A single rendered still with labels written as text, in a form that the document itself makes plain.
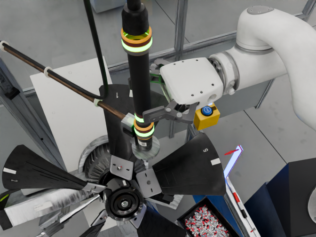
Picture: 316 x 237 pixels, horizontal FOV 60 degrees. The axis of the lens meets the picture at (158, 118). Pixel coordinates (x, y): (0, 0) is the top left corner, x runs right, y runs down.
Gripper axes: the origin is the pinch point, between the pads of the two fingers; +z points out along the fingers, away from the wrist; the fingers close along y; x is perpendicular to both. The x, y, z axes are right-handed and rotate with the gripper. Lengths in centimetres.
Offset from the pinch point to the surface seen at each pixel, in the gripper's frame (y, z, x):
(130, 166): 3.9, 4.6, -37.5
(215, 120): 21, -39, -62
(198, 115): 24, -31, -58
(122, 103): 19.2, 1.0, -25.8
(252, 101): 70, -118, -149
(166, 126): 71, -38, -143
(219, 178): -7, -23, -48
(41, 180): 8.2, 30.2, -35.2
